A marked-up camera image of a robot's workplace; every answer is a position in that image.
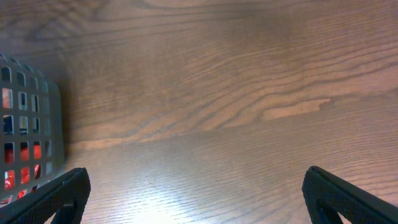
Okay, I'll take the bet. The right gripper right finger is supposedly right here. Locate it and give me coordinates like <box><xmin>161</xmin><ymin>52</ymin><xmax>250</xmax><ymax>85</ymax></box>
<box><xmin>302</xmin><ymin>166</ymin><xmax>397</xmax><ymax>224</ymax></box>

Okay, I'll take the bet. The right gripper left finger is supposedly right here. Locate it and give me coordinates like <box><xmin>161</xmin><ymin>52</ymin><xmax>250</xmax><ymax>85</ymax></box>
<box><xmin>1</xmin><ymin>168</ymin><xmax>91</xmax><ymax>223</ymax></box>

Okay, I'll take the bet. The orange spaghetti packet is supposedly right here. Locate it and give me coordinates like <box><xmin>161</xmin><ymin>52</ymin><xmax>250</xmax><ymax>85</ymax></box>
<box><xmin>3</xmin><ymin>141</ymin><xmax>42</xmax><ymax>191</ymax></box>

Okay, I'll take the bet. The grey plastic basket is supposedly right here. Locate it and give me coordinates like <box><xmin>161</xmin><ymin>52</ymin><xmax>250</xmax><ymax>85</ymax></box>
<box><xmin>1</xmin><ymin>54</ymin><xmax>65</xmax><ymax>207</ymax></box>

